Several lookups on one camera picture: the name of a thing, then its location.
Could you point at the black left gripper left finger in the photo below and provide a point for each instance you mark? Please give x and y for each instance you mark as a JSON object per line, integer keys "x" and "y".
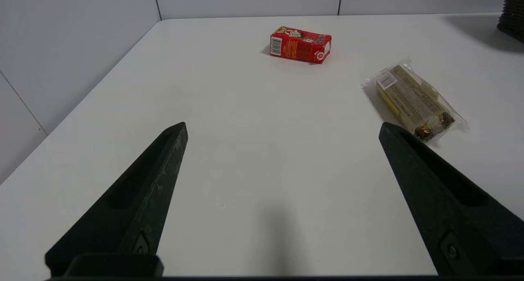
{"x": 131, "y": 207}

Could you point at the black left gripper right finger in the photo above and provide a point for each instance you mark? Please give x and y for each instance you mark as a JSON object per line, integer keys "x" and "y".
{"x": 454, "y": 207}

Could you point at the red drink carton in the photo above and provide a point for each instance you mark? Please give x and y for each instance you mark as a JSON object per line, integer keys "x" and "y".
{"x": 301, "y": 46}

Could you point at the clear wrapped brown snack pack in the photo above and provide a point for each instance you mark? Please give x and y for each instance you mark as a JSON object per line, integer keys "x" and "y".
{"x": 413, "y": 101}

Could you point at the dark brown wicker basket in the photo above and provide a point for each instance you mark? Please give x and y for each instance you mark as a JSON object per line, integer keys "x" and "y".
{"x": 513, "y": 15}

